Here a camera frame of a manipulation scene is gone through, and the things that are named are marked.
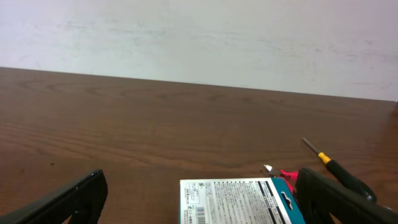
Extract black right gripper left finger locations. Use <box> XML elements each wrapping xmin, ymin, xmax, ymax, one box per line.
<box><xmin>1</xmin><ymin>169</ymin><xmax>108</xmax><ymax>224</ymax></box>

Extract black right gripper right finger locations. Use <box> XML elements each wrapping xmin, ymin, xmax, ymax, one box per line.
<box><xmin>295</xmin><ymin>168</ymin><xmax>397</xmax><ymax>224</ymax></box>

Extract red handled cutting pliers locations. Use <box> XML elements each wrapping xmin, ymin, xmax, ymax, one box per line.
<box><xmin>263</xmin><ymin>164</ymin><xmax>298</xmax><ymax>199</ymax></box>

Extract black yellow screwdriver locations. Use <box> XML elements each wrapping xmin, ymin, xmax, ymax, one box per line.
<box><xmin>302</xmin><ymin>138</ymin><xmax>377</xmax><ymax>203</ymax></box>

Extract white teal product card package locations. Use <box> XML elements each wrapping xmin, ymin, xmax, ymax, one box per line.
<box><xmin>179</xmin><ymin>178</ymin><xmax>305</xmax><ymax>224</ymax></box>

